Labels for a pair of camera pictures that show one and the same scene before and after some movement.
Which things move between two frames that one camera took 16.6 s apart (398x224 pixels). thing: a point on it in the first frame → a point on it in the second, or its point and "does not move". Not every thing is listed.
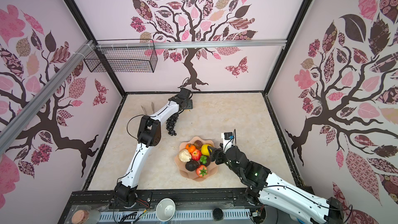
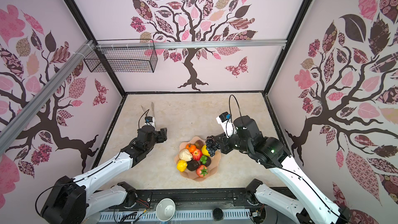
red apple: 196,155 does not move
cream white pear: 184,155 does not move
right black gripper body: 223,158 → 228,143
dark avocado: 192,165 does not move
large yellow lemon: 204,150 does not move
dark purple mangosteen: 204,160 does not move
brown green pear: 198,144 does not move
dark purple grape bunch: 170,124 → 212,145
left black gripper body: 187,104 → 152,144
